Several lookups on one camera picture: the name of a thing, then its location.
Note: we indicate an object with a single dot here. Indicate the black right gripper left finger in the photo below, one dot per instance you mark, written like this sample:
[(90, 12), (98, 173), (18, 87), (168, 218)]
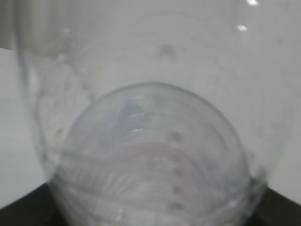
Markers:
[(37, 208)]

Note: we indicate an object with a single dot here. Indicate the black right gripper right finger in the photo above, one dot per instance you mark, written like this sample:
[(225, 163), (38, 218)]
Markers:
[(276, 210)]

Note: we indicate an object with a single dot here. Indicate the clear water bottle red label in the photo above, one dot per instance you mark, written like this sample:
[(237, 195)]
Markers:
[(159, 112)]

